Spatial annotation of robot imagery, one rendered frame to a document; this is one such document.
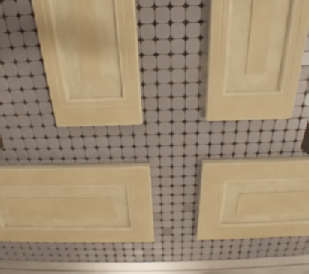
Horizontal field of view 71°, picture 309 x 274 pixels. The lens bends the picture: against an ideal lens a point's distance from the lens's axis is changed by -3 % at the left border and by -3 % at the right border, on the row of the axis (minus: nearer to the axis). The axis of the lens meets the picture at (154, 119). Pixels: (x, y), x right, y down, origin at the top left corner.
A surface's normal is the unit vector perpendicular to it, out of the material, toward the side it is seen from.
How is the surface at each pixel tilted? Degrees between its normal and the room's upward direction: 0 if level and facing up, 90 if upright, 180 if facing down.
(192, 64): 0
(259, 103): 0
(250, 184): 12
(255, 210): 0
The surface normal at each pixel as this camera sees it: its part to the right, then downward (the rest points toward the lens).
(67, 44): -0.20, 0.38
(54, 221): 0.00, 0.57
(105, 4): 0.18, 0.36
